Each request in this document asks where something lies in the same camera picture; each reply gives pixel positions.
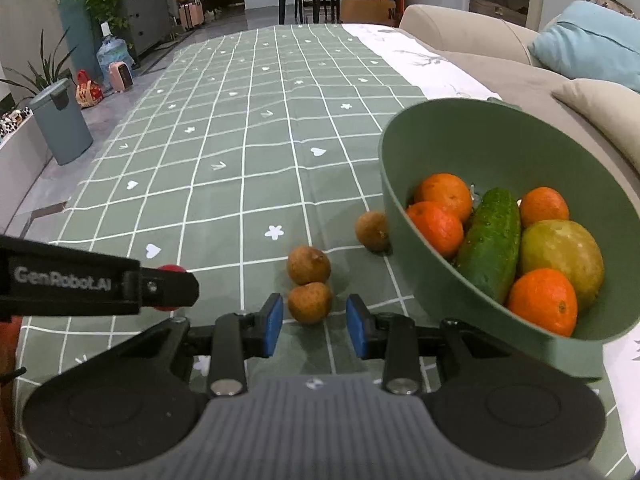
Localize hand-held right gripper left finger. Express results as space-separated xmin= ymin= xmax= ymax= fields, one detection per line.
xmin=107 ymin=293 xmax=284 ymax=397

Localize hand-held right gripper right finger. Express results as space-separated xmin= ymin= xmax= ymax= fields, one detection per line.
xmin=346 ymin=294 xmax=531 ymax=395

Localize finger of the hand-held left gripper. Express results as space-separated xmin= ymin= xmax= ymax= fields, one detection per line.
xmin=122 ymin=270 xmax=200 ymax=314

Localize small red plum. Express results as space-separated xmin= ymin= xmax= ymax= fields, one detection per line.
xmin=151 ymin=263 xmax=189 ymax=313

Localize brown longan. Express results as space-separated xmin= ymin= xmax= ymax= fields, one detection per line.
xmin=286 ymin=245 xmax=332 ymax=286
xmin=355 ymin=210 xmax=391 ymax=254
xmin=287 ymin=281 xmax=334 ymax=325

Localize orange mandarin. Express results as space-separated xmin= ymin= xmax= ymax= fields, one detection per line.
xmin=519 ymin=186 xmax=570 ymax=229
xmin=405 ymin=200 xmax=465 ymax=260
xmin=413 ymin=173 xmax=474 ymax=223
xmin=507 ymin=267 xmax=579 ymax=338

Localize green cucumber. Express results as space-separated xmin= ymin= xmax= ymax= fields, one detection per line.
xmin=453 ymin=187 xmax=522 ymax=306

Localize yellow-green mango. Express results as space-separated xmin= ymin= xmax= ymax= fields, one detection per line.
xmin=518 ymin=219 xmax=605 ymax=314

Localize green colander bowl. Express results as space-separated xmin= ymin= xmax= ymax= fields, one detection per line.
xmin=378 ymin=97 xmax=640 ymax=381

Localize green checked tablecloth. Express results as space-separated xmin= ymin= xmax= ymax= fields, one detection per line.
xmin=14 ymin=23 xmax=640 ymax=480

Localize grey-blue trash bin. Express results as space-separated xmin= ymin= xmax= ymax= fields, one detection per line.
xmin=28 ymin=78 xmax=95 ymax=166

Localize spiky-leaf potted plant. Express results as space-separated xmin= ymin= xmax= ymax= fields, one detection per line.
xmin=0 ymin=29 xmax=77 ymax=111

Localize pink space heater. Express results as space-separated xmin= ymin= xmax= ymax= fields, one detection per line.
xmin=108 ymin=61 xmax=135 ymax=94

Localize blue water jug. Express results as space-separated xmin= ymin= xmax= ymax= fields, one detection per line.
xmin=95 ymin=22 xmax=135 ymax=82

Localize dark grey drawer cabinet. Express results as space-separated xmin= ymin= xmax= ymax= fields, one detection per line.
xmin=116 ymin=0 xmax=177 ymax=57

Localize pink suitcase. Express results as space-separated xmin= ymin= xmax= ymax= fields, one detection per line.
xmin=177 ymin=0 xmax=206 ymax=31

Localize beige sofa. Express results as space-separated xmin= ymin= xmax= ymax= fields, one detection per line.
xmin=398 ymin=3 xmax=640 ymax=191

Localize brown cardboard box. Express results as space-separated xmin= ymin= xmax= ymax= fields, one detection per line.
xmin=339 ymin=0 xmax=397 ymax=26

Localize beige pillow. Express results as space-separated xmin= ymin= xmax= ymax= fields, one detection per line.
xmin=551 ymin=78 xmax=640 ymax=177

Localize light blue pillow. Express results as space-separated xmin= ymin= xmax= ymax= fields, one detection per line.
xmin=528 ymin=0 xmax=640 ymax=94

